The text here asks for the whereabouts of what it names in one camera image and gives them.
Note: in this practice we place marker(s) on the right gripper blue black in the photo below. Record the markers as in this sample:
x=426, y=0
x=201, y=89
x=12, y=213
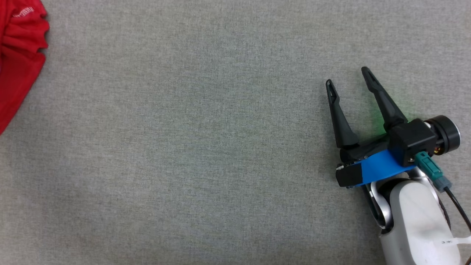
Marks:
x=379, y=167

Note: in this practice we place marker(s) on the red white striped garment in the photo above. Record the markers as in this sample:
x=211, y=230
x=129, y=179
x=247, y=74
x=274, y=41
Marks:
x=18, y=55

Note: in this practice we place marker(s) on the white label tag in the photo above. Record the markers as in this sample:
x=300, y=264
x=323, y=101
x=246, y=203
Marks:
x=456, y=241

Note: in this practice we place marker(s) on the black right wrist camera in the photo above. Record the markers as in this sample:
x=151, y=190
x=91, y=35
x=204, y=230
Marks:
x=412, y=140

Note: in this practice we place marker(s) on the green right camera connector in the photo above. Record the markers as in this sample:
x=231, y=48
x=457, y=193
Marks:
x=430, y=171

